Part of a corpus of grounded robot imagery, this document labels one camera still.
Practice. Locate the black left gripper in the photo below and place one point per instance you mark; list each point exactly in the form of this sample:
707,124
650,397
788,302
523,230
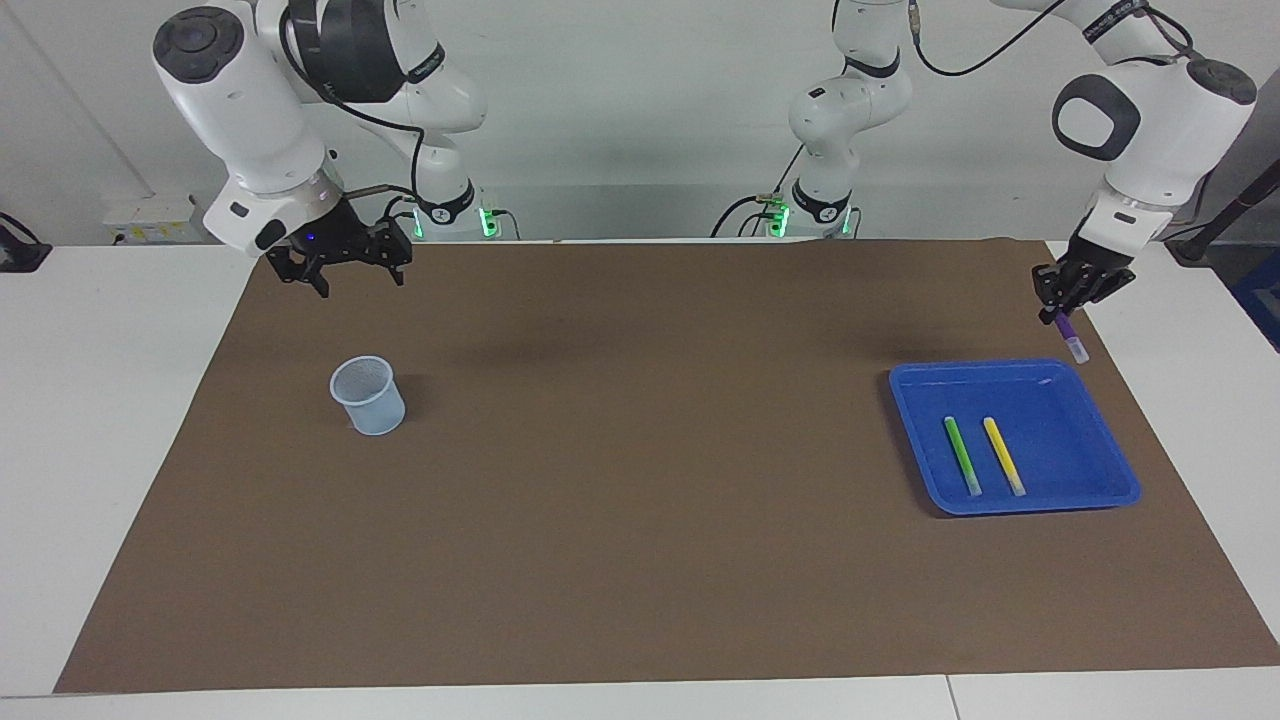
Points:
1095,265

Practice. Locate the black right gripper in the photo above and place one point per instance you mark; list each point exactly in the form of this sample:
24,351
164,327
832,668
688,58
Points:
330,235

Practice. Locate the purple marker pen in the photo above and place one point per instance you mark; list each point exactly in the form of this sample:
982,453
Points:
1072,338

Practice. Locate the yellow marker pen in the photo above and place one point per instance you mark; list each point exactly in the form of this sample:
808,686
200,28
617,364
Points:
1003,455

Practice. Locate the green marker pen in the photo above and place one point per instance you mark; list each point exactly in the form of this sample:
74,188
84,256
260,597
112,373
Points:
962,455

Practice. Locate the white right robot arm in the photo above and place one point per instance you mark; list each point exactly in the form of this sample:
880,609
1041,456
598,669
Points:
250,110

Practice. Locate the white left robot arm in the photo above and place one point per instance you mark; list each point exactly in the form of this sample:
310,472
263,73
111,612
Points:
1150,130

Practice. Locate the blue plastic tray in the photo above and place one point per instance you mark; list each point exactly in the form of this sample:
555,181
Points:
1070,440

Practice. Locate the clear plastic cup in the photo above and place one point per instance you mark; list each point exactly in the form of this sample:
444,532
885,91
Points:
378,410

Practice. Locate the black stand pole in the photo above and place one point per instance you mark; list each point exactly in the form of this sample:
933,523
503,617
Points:
1225,215

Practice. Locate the blue box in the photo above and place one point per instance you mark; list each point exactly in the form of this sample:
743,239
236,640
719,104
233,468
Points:
1262,300

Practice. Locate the white power strip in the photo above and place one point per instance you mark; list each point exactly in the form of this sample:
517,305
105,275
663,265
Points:
155,220

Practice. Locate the black clamp base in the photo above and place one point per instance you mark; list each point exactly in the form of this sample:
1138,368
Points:
20,255

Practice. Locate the brown table mat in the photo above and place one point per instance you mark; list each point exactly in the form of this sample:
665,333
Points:
640,520

